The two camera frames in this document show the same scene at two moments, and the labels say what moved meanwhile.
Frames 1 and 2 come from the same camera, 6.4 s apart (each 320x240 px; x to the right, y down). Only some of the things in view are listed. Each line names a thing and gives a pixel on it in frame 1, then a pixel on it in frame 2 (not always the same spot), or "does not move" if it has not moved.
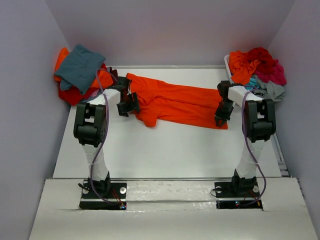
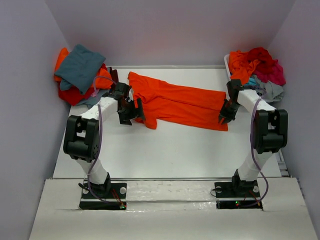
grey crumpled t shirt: x=270 y=90 does not move
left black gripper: x=133 y=106 -> x=136 y=113
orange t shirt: x=159 y=102 does not move
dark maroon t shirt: x=114 y=72 does not move
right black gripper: x=220 y=115 -> x=223 y=114
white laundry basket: x=226 y=60 does not move
